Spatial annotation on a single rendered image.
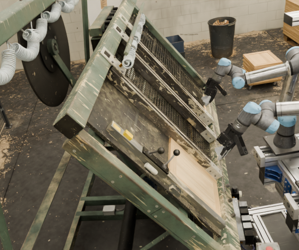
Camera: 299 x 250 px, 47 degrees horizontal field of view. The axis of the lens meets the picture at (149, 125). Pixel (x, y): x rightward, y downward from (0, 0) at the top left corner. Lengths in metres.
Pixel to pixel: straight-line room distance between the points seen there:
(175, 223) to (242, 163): 2.35
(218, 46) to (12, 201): 4.36
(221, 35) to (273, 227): 4.11
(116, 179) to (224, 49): 5.22
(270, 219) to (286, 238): 0.21
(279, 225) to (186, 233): 1.45
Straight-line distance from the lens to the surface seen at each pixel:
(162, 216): 1.74
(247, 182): 3.80
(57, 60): 2.45
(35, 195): 4.13
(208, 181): 2.36
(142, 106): 2.13
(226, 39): 6.52
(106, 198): 3.51
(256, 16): 7.85
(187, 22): 7.42
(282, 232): 3.12
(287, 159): 2.61
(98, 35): 2.87
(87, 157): 1.54
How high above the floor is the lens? 2.57
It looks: 32 degrees down
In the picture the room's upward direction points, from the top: 8 degrees counter-clockwise
